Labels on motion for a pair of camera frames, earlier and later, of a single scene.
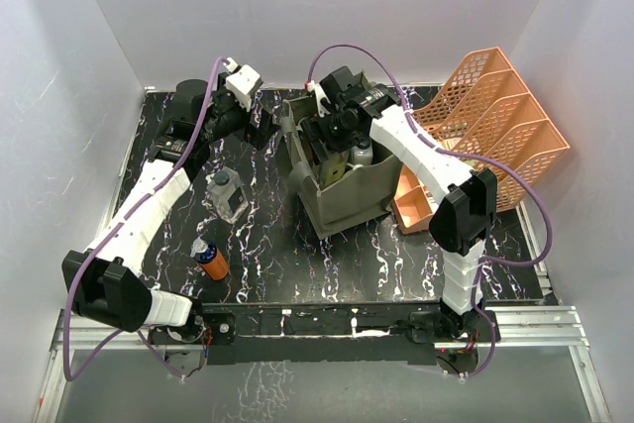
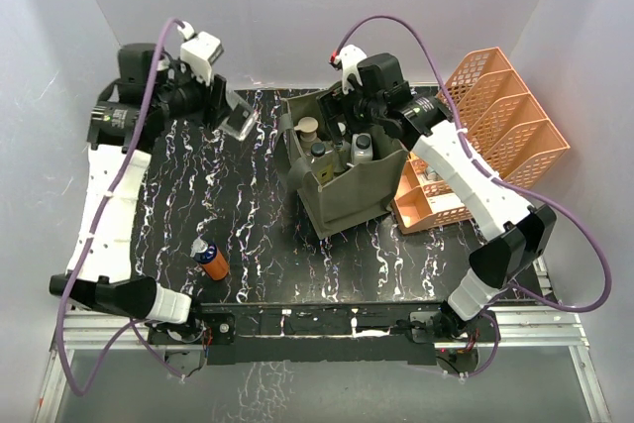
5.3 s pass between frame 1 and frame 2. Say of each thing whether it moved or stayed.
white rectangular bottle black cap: stayed
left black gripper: moved
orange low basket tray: stayed
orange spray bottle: stayed
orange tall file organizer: stayed
